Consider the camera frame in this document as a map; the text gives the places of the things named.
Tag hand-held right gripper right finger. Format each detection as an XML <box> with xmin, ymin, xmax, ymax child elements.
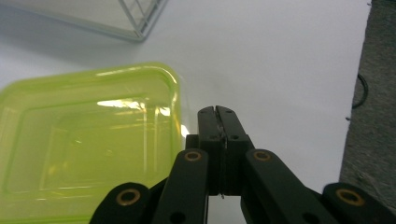
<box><xmin>216</xmin><ymin>105</ymin><xmax>255</xmax><ymax>197</ymax></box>

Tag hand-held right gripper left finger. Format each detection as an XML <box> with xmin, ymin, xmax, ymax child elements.
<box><xmin>186</xmin><ymin>105</ymin><xmax>226</xmax><ymax>197</ymax></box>

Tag green plastic container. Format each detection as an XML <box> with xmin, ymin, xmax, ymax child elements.
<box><xmin>0</xmin><ymin>62</ymin><xmax>184</xmax><ymax>224</ymax></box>

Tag white flat box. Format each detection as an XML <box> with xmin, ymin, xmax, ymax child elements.
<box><xmin>0</xmin><ymin>0</ymin><xmax>169</xmax><ymax>43</ymax></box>

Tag black cable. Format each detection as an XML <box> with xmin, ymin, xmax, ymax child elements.
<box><xmin>351</xmin><ymin>73</ymin><xmax>370</xmax><ymax>110</ymax></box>

